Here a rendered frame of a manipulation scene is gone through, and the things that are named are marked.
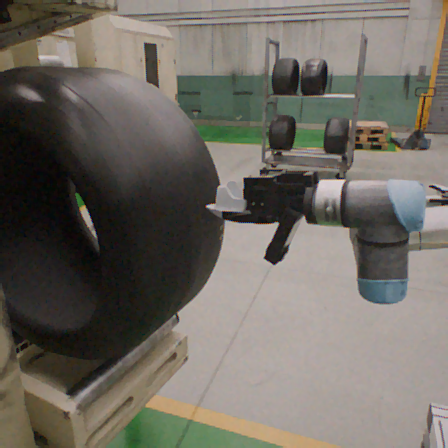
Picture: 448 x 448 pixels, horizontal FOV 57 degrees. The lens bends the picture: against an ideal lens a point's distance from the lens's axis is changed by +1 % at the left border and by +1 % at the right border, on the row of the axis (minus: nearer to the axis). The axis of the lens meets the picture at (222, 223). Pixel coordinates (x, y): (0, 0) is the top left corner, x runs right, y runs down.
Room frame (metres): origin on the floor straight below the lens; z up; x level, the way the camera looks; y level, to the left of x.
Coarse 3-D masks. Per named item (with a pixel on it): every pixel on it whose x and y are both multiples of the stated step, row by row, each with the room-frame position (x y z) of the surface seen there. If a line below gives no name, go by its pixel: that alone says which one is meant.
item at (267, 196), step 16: (256, 176) 0.67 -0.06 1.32; (272, 176) 0.64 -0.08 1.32; (288, 176) 0.65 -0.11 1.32; (304, 176) 0.62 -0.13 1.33; (256, 192) 0.65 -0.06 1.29; (272, 192) 0.63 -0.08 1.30; (288, 192) 0.64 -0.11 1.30; (304, 192) 0.63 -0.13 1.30; (256, 208) 0.65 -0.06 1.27; (272, 208) 0.63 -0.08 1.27; (304, 208) 0.60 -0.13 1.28
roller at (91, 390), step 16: (176, 320) 0.86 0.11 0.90; (160, 336) 0.80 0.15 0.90; (128, 352) 0.72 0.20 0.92; (144, 352) 0.75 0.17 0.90; (96, 368) 0.67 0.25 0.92; (112, 368) 0.67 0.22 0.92; (128, 368) 0.71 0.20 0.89; (80, 384) 0.62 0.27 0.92; (96, 384) 0.63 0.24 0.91; (80, 400) 0.59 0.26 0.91
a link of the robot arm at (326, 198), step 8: (320, 184) 0.61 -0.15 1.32; (328, 184) 0.61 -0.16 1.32; (336, 184) 0.60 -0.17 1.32; (320, 192) 0.60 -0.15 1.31; (328, 192) 0.60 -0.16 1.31; (336, 192) 0.59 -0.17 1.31; (312, 200) 0.60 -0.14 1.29; (320, 200) 0.59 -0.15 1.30; (328, 200) 0.59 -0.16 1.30; (336, 200) 0.58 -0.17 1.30; (312, 208) 0.60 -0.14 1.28; (320, 208) 0.59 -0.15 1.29; (328, 208) 0.58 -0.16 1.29; (336, 208) 0.58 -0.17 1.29; (320, 216) 0.59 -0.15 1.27; (328, 216) 0.59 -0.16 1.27; (336, 216) 0.58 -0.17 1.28; (320, 224) 0.60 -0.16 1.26; (328, 224) 0.59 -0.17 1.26; (336, 224) 0.59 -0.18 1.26
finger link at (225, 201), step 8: (224, 192) 0.69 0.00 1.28; (216, 200) 0.70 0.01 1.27; (224, 200) 0.69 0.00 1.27; (232, 200) 0.68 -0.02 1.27; (240, 200) 0.67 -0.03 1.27; (208, 208) 0.71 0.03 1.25; (216, 208) 0.69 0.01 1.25; (224, 208) 0.69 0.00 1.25; (232, 208) 0.68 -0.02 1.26; (240, 208) 0.67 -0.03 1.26
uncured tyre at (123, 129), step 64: (0, 128) 0.94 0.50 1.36; (64, 128) 0.64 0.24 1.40; (128, 128) 0.67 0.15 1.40; (192, 128) 0.81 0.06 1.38; (0, 192) 0.98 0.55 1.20; (64, 192) 1.06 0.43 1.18; (128, 192) 0.61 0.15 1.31; (192, 192) 0.71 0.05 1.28; (0, 256) 0.91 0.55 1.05; (64, 256) 1.02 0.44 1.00; (128, 256) 0.59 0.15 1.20; (192, 256) 0.68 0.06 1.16; (64, 320) 0.84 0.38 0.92; (128, 320) 0.61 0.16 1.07
